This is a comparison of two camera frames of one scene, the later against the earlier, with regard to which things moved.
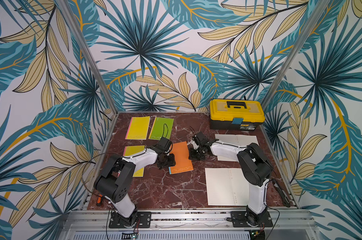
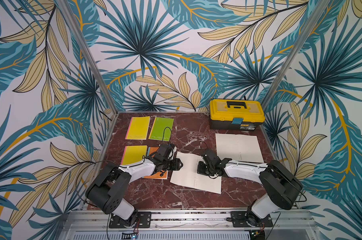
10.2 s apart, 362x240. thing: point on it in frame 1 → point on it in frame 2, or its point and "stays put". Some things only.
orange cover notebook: (182, 163) → (161, 175)
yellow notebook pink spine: (138, 128) stays put
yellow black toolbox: (236, 114) stays put
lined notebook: (239, 140) stays put
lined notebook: (227, 186) → (188, 174)
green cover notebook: (161, 127) stays put
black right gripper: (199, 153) → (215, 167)
